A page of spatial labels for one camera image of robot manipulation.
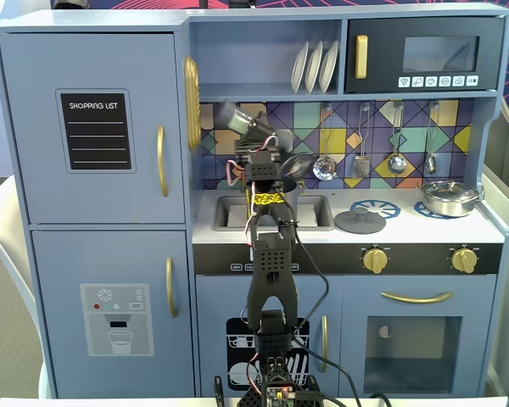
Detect motor controller board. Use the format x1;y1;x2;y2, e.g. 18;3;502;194
262;383;299;403

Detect steel slotted spatula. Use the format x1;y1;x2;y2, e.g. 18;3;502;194
351;103;372;179

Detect steel skimmer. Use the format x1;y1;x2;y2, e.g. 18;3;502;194
312;103;338;182

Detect dishwasher door with print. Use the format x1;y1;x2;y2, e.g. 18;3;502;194
196;275;343;398

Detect fridge door with dispenser print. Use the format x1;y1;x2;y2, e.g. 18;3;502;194
31;230;194;398

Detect gold dishwasher door handle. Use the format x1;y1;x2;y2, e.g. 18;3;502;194
320;314;330;375

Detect gray pot lid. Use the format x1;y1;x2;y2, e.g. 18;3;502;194
333;207;388;236

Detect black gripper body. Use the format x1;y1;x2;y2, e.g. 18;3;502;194
235;135;282;166

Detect blue toy kitchen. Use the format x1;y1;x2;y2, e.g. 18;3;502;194
0;3;509;399

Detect long gold fridge handle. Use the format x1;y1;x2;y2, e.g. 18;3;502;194
156;124;171;198

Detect black microwave door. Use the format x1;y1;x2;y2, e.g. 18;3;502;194
346;16;506;95

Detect pink cable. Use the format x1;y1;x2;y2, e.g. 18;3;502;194
225;159;246;191

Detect black power cable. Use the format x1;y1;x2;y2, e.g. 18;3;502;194
279;220;362;407

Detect gold microwave handle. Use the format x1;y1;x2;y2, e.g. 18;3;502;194
355;34;369;81

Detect gray toy plate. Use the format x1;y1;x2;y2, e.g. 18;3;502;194
290;41;310;95
319;40;340;93
304;41;325;94

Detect steel pot with lid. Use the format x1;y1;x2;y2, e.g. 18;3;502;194
416;180;485;219

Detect gold oven handle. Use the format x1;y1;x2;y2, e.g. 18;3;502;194
380;290;455;305

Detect short gold fridge handle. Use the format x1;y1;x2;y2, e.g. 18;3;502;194
165;256;180;320

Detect dark object on kitchen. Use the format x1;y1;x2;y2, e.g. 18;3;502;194
53;0;91;11

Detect oven door with window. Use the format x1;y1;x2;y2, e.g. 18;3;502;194
342;275;498;398

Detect steel ladle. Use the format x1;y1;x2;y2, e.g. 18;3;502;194
386;103;408;176

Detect steel spoon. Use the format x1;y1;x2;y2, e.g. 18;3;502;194
422;103;441;175

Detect yellow black cable sleeve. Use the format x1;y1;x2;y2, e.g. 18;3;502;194
252;191;287;209

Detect black table clamp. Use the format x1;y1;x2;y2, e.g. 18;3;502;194
213;374;227;404

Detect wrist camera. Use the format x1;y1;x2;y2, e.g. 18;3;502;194
225;105;275;143

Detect fridge door with chalkboard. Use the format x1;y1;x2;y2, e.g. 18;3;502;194
0;32;187;226

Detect gray toy sink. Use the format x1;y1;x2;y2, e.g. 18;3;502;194
213;193;336;232

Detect gold stove knob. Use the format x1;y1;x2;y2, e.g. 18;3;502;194
450;248;478;275
361;248;389;275

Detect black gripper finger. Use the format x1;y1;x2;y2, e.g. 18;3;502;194
279;164;319;177
278;153;320;170

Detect white chair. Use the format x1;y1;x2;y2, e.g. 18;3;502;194
0;175;54;399

